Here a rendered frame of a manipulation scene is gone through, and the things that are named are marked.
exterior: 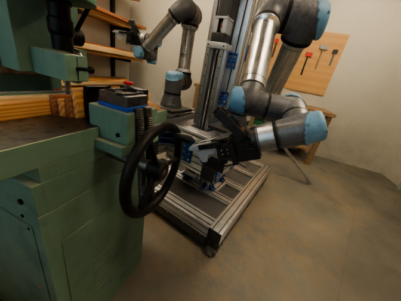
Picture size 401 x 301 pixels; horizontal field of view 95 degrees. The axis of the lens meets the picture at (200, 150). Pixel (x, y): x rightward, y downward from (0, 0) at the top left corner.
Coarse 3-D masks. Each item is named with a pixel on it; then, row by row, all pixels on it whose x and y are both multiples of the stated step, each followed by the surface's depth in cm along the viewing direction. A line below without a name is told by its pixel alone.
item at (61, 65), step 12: (36, 48) 52; (36, 60) 53; (48, 60) 51; (60, 60) 50; (72, 60) 51; (84, 60) 54; (36, 72) 55; (48, 72) 53; (60, 72) 51; (72, 72) 52; (84, 72) 55
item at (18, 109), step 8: (0, 104) 43; (8, 104) 44; (16, 104) 46; (24, 104) 47; (32, 104) 49; (40, 104) 51; (48, 104) 53; (0, 112) 44; (8, 112) 45; (16, 112) 46; (24, 112) 48; (32, 112) 50; (40, 112) 51; (48, 112) 53; (0, 120) 44
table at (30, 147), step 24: (24, 120) 47; (48, 120) 50; (72, 120) 53; (0, 144) 36; (24, 144) 37; (48, 144) 41; (72, 144) 46; (96, 144) 52; (120, 144) 51; (0, 168) 34; (24, 168) 38
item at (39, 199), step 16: (96, 160) 55; (112, 160) 61; (16, 176) 43; (64, 176) 47; (80, 176) 51; (96, 176) 57; (0, 192) 47; (16, 192) 43; (32, 192) 41; (48, 192) 44; (64, 192) 48; (80, 192) 53; (32, 208) 43; (48, 208) 45
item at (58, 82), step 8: (0, 80) 56; (8, 80) 57; (16, 80) 59; (24, 80) 61; (32, 80) 63; (40, 80) 65; (48, 80) 68; (56, 80) 70; (0, 88) 56; (8, 88) 58; (16, 88) 60; (24, 88) 62; (32, 88) 64; (40, 88) 66; (48, 88) 68
